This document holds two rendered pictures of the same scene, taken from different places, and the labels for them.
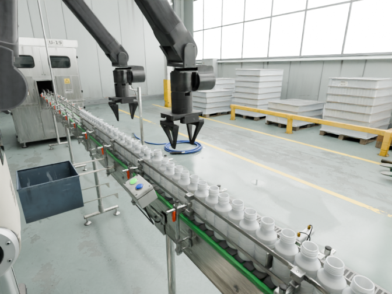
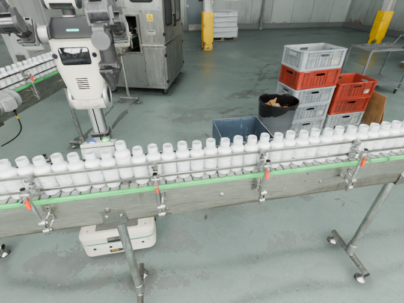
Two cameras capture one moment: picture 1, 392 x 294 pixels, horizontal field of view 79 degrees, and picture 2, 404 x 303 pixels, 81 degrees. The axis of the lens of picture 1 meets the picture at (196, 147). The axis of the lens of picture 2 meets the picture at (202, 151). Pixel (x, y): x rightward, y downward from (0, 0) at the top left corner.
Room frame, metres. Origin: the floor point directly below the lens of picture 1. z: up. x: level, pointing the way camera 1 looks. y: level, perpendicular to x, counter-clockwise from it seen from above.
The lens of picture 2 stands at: (1.71, -0.36, 1.68)
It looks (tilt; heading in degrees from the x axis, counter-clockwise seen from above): 34 degrees down; 116
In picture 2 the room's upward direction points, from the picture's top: straight up
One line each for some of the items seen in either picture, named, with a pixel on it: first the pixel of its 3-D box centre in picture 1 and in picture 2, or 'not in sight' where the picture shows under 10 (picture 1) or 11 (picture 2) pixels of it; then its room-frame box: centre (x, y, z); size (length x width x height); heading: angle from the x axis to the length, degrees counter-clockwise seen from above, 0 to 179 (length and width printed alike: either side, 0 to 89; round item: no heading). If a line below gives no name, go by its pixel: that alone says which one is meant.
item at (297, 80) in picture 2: not in sight; (308, 74); (1.61, 2.98, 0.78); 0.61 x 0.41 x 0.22; 43
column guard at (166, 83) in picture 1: (169, 93); not in sight; (10.12, 1.11, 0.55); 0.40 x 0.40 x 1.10; 36
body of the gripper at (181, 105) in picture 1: (181, 105); not in sight; (0.65, 0.04, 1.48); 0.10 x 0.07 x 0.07; 127
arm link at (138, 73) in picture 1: (129, 67); (101, 27); (1.04, 0.28, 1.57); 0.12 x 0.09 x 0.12; 128
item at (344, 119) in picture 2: not in sight; (335, 114); (2.11, 3.47, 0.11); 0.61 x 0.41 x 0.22; 39
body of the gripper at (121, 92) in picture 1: (122, 91); (108, 55); (1.01, 0.31, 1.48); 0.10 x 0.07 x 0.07; 126
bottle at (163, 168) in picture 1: (165, 174); (109, 168); (1.05, 0.15, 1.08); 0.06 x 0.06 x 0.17
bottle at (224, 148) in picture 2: (128, 149); (223, 156); (1.44, 0.43, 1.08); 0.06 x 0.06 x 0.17
